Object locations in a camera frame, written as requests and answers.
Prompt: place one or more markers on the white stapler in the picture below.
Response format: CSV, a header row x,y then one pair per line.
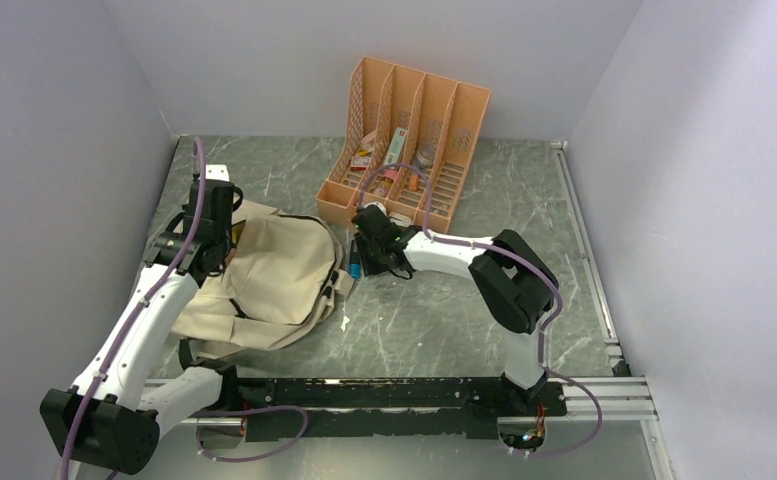
x,y
401,220

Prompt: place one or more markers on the red white small box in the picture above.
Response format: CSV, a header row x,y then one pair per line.
x,y
362,154

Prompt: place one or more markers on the pink cartoon container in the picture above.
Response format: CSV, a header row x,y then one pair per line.
x,y
384,183

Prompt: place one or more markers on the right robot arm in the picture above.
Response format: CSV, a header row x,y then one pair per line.
x,y
520,291

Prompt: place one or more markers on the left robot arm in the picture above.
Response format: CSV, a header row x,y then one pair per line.
x,y
106,418

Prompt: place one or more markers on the black blue highlighter marker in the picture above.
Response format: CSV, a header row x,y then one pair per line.
x,y
354,262

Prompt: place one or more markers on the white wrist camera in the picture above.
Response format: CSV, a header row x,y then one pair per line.
x,y
216,172
375,205

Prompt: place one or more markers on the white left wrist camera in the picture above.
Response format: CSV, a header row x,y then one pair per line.
x,y
216,172

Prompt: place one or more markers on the orange plastic file organizer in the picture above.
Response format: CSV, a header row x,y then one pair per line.
x,y
410,139

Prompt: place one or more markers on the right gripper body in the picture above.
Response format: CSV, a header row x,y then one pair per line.
x,y
372,263

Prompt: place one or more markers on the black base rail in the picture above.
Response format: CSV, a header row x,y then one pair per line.
x,y
473,407

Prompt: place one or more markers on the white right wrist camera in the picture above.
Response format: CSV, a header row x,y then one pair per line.
x,y
375,205

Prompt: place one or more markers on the green white box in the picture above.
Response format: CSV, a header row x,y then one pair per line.
x,y
396,146

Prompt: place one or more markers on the beige canvas backpack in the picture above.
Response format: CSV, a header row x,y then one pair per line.
x,y
282,280

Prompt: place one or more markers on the orange handled tool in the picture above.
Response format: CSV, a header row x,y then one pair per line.
x,y
414,182

